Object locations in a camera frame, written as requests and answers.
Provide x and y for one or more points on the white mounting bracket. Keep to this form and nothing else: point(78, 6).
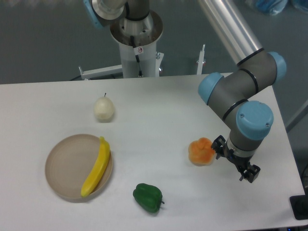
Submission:
point(100, 72)
point(201, 60)

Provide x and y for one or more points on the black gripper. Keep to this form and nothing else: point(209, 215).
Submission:
point(240, 158)

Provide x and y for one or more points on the white right mounting bracket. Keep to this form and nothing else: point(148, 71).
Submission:
point(201, 60)

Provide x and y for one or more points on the white left mounting bracket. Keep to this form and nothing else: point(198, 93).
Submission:
point(100, 72)

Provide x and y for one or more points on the yellow banana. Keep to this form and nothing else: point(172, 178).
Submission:
point(98, 169)

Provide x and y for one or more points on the beige round plate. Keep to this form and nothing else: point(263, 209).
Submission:
point(68, 165)

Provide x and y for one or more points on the green bell pepper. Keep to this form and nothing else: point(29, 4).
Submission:
point(149, 197)

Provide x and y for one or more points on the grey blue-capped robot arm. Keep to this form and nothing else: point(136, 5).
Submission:
point(229, 97)

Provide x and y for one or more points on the black device at table corner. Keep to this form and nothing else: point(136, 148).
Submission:
point(299, 204)

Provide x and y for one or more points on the blue plastic bag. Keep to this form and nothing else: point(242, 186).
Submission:
point(275, 7)

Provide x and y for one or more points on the white pear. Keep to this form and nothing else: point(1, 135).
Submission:
point(103, 109)

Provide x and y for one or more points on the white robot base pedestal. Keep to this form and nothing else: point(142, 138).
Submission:
point(137, 45)

